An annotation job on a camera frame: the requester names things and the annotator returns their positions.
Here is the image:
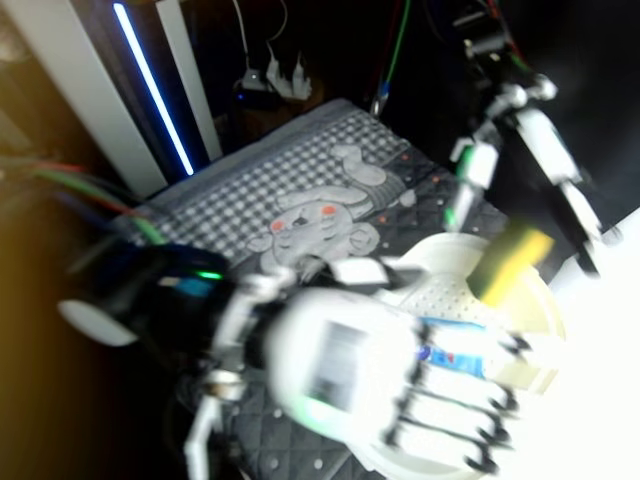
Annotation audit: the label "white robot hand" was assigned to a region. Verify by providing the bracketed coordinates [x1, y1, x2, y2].
[443, 106, 625, 280]
[263, 256, 534, 476]

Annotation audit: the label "blue tissue packet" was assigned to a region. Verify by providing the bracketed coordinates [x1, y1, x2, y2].
[413, 314, 490, 382]

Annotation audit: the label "yellow and green sponge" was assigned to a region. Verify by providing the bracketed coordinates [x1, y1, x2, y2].
[468, 223, 556, 307]

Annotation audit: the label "white perforated plastic plate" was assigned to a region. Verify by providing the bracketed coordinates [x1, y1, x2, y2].
[349, 232, 569, 480]

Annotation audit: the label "grey quilt with printed bear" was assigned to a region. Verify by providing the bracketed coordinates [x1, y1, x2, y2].
[112, 97, 511, 480]

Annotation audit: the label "white power plugs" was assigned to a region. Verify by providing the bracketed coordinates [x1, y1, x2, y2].
[264, 48, 314, 102]

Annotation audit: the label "white column with light strip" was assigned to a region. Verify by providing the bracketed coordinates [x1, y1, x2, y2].
[9, 0, 222, 197]

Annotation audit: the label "red and green cable bundle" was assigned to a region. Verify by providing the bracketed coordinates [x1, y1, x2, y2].
[0, 158, 169, 247]

